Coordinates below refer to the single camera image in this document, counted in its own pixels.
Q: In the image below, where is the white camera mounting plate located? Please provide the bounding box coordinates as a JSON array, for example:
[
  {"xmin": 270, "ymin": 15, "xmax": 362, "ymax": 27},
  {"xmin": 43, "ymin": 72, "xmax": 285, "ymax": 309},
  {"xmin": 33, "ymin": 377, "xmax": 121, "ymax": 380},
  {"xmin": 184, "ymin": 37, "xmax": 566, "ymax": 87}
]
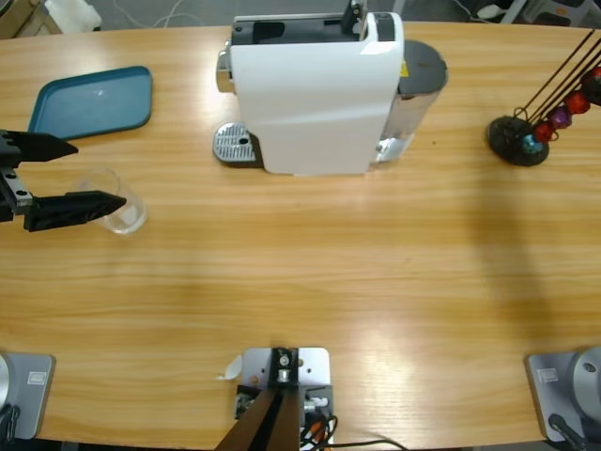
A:
[{"xmin": 239, "ymin": 346, "xmax": 331, "ymax": 391}]

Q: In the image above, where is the brown cardboard box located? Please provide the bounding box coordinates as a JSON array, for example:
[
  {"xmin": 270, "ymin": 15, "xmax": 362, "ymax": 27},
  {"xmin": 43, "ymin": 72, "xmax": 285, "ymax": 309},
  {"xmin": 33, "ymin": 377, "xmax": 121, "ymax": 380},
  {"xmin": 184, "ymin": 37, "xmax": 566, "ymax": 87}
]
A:
[{"xmin": 0, "ymin": 0, "xmax": 62, "ymax": 41}]

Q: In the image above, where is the grey plastic stool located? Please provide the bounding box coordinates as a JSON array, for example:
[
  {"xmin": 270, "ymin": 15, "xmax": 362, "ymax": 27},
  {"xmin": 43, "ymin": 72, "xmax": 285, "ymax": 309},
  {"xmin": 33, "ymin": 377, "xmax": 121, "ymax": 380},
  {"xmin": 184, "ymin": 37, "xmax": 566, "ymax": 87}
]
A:
[{"xmin": 500, "ymin": 0, "xmax": 601, "ymax": 27}]

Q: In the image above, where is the purple coffee capsule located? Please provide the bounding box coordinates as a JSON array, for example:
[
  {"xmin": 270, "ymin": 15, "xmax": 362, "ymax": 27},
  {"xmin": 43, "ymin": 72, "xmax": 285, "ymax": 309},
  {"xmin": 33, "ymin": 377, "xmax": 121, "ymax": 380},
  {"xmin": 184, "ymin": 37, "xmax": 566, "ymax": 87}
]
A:
[{"xmin": 547, "ymin": 106, "xmax": 572, "ymax": 131}]

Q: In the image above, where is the white tape tag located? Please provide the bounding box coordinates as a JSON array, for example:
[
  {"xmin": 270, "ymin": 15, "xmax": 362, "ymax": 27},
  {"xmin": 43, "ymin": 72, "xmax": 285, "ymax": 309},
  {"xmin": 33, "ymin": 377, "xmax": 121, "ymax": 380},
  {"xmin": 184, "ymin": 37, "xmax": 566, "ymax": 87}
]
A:
[{"xmin": 215, "ymin": 354, "xmax": 243, "ymax": 381}]

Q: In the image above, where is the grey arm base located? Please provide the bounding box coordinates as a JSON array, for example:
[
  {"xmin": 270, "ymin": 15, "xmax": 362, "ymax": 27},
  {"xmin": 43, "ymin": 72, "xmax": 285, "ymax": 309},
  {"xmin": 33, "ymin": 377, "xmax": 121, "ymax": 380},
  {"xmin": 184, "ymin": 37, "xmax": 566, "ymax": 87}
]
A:
[
  {"xmin": 0, "ymin": 352, "xmax": 56, "ymax": 441},
  {"xmin": 524, "ymin": 346, "xmax": 601, "ymax": 443}
]

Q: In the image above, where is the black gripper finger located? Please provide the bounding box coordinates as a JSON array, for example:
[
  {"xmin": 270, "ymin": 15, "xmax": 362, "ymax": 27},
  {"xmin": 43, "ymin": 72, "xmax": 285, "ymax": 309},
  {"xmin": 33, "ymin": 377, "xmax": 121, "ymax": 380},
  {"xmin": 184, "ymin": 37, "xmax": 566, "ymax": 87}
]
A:
[
  {"xmin": 23, "ymin": 189, "xmax": 128, "ymax": 233},
  {"xmin": 0, "ymin": 129, "xmax": 80, "ymax": 168}
]

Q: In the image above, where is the dark camera post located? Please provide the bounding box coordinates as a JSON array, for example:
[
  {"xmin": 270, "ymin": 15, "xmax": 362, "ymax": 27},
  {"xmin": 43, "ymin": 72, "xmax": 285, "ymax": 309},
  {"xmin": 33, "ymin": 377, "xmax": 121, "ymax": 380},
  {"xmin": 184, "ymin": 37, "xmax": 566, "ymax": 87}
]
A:
[{"xmin": 215, "ymin": 387, "xmax": 301, "ymax": 451}]

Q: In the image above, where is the clear drinking glass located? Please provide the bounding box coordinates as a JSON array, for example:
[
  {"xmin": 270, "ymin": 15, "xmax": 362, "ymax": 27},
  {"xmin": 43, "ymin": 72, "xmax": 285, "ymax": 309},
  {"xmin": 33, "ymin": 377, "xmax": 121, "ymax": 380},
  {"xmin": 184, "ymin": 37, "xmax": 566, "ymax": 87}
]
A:
[{"xmin": 67, "ymin": 167, "xmax": 149, "ymax": 236}]

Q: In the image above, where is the black orange cable bundle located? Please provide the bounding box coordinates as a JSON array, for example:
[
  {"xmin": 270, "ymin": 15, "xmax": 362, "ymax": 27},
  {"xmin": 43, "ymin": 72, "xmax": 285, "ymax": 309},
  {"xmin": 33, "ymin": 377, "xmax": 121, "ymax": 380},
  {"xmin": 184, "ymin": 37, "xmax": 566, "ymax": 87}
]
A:
[{"xmin": 300, "ymin": 412, "xmax": 409, "ymax": 451}]

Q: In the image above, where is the black base cable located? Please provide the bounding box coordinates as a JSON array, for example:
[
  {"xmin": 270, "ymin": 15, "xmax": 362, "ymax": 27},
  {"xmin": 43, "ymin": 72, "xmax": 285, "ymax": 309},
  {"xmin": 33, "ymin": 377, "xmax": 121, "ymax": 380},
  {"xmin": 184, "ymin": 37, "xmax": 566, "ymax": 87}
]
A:
[
  {"xmin": 0, "ymin": 404, "xmax": 21, "ymax": 441},
  {"xmin": 547, "ymin": 412, "xmax": 591, "ymax": 451}
]

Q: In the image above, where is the white capsule coffee machine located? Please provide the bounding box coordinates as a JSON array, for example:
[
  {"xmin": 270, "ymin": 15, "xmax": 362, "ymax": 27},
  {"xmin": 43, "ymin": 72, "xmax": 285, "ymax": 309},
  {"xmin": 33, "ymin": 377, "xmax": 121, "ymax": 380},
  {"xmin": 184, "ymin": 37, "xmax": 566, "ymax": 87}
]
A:
[{"xmin": 213, "ymin": 0, "xmax": 406, "ymax": 179}]

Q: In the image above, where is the white foam block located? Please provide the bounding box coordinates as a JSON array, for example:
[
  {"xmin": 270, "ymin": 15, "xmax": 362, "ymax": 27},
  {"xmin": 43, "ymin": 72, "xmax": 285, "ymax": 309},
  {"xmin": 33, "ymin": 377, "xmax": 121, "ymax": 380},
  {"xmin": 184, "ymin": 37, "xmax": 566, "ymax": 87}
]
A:
[{"xmin": 44, "ymin": 0, "xmax": 103, "ymax": 32}]

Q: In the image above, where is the clear water tank grey lid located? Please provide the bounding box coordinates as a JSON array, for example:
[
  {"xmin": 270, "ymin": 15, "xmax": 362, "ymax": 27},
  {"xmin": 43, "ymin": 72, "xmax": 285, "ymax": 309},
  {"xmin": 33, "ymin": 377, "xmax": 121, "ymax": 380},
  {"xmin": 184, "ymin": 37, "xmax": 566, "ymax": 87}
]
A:
[{"xmin": 375, "ymin": 39, "xmax": 450, "ymax": 164}]

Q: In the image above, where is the white floor cable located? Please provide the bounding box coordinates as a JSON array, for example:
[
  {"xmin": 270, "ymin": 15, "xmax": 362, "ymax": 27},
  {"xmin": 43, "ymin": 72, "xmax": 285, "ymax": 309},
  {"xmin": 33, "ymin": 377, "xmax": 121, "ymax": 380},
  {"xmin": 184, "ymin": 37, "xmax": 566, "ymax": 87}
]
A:
[{"xmin": 119, "ymin": 0, "xmax": 226, "ymax": 30}]

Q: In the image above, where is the black capsule holder with rods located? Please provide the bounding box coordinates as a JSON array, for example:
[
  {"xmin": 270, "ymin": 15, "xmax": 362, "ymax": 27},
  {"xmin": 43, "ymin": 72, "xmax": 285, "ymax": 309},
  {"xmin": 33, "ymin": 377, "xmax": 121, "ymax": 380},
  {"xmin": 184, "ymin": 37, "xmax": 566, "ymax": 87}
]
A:
[{"xmin": 485, "ymin": 27, "xmax": 601, "ymax": 168}]

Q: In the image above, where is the teal plastic tray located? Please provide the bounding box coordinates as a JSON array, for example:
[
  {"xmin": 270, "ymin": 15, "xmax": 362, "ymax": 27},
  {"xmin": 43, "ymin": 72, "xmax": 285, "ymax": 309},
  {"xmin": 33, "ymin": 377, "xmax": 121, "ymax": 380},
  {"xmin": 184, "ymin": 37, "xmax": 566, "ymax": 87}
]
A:
[{"xmin": 26, "ymin": 65, "xmax": 155, "ymax": 142}]

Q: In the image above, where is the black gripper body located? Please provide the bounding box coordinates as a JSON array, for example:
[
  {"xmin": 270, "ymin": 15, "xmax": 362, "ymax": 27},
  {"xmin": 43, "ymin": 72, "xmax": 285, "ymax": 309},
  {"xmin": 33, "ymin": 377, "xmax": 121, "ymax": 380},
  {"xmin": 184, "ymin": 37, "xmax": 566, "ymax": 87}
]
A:
[{"xmin": 0, "ymin": 163, "xmax": 37, "ymax": 226}]

